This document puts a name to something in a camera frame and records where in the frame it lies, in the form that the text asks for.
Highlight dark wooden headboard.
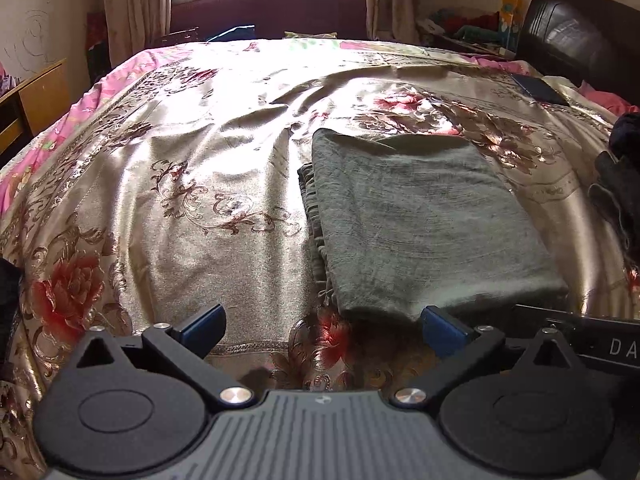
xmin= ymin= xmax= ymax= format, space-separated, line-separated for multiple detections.
xmin=515 ymin=0 xmax=640 ymax=106

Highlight grey-green pants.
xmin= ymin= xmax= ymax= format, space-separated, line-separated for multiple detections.
xmin=297 ymin=127 xmax=571 ymax=323

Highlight blue flat object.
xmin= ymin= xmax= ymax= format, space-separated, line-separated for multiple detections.
xmin=205 ymin=24 xmax=256 ymax=43

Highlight dark grey folded cloth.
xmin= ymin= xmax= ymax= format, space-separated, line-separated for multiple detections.
xmin=587 ymin=152 xmax=640 ymax=251

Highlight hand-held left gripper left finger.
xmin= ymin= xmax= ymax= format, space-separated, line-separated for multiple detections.
xmin=62 ymin=304 xmax=257 ymax=408

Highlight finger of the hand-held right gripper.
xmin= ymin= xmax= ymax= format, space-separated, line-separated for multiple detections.
xmin=514 ymin=304 xmax=581 ymax=333

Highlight pink red cloth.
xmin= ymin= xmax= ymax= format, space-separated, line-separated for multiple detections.
xmin=580 ymin=84 xmax=640 ymax=116

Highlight floral satin bedspread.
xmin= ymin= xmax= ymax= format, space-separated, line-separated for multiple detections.
xmin=0 ymin=40 xmax=640 ymax=480

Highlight dark flat notebook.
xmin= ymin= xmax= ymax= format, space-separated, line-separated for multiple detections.
xmin=510 ymin=72 xmax=571 ymax=107

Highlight yellow package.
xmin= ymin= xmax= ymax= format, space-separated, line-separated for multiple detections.
xmin=500 ymin=0 xmax=526 ymax=51

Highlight wooden bedside cabinet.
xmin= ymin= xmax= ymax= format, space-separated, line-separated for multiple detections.
xmin=0 ymin=57 xmax=71 ymax=166

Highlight pile of colourful clutter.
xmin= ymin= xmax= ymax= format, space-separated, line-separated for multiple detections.
xmin=417 ymin=7 xmax=518 ymax=58

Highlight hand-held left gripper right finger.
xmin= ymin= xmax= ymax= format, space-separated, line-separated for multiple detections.
xmin=389 ymin=305 xmax=583 ymax=409

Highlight pink floral quilt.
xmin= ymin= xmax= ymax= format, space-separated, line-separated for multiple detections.
xmin=0 ymin=42 xmax=166 ymax=201

